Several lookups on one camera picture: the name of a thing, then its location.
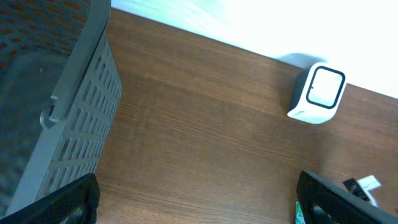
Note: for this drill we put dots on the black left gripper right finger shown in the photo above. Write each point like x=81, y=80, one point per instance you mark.
x=323, y=202

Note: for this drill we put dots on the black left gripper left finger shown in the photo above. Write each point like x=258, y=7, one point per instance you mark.
x=75, y=202

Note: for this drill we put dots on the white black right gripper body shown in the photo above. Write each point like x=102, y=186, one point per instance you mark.
x=362, y=188

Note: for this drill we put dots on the small teal packet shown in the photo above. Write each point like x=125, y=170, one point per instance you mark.
x=299, y=218

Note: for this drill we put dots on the white barcode scanner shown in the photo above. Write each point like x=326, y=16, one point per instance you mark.
x=317, y=93

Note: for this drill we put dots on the dark grey plastic basket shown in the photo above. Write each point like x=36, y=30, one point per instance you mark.
x=60, y=90

